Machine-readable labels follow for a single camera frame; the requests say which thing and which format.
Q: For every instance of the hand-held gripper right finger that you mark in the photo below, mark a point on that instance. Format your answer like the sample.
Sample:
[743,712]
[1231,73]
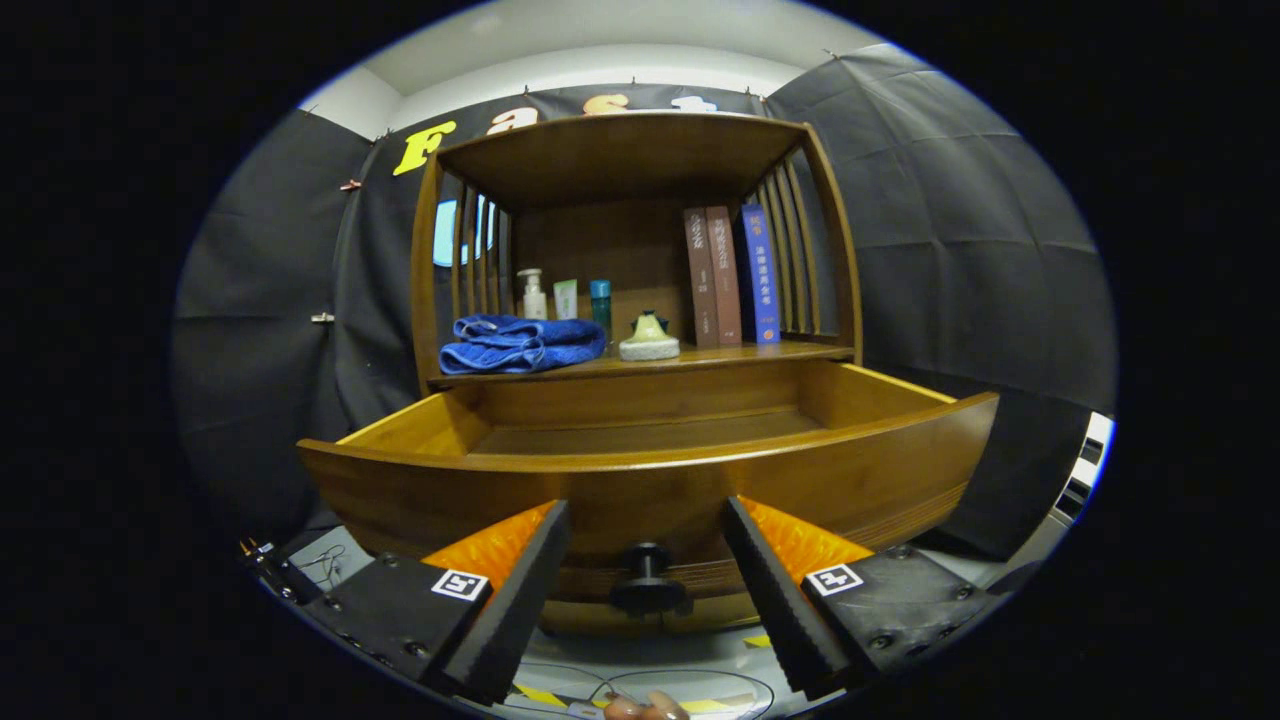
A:
[775,610]

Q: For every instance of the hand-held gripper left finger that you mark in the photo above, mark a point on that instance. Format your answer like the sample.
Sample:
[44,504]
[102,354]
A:
[520,610]

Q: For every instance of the black drawer knob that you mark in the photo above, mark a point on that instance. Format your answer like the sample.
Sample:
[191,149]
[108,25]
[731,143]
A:
[648,595]

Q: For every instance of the brown wooden drawer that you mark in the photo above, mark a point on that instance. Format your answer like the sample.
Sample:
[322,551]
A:
[640,495]

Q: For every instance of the pale green round container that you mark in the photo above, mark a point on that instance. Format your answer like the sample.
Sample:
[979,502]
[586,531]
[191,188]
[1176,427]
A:
[649,345]

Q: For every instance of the wooden countertop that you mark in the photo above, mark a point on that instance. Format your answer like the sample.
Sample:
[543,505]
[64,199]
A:
[740,352]

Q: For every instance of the brown wooden cabinet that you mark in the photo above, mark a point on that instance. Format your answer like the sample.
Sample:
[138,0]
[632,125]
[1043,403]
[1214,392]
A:
[620,160]

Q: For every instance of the yellow black floor tape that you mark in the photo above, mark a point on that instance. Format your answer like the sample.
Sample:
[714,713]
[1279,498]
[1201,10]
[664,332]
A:
[540,694]

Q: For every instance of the folded blue towel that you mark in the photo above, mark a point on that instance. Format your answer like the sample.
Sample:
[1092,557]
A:
[520,345]

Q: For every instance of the white pump bottle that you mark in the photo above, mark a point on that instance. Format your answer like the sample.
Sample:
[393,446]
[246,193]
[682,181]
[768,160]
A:
[534,300]

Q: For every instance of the white green tube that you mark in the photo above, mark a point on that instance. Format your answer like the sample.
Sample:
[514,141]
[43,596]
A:
[566,300]

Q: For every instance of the teal bottle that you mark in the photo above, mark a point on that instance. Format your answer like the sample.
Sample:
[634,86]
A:
[600,300]

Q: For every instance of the blue book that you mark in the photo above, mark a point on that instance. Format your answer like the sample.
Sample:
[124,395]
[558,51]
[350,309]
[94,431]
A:
[762,280]

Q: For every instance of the light brown book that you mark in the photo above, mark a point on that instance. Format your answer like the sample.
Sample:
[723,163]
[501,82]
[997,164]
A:
[724,280]

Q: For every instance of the dark brown book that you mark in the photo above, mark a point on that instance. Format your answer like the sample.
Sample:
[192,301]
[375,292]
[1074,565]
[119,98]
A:
[702,280]

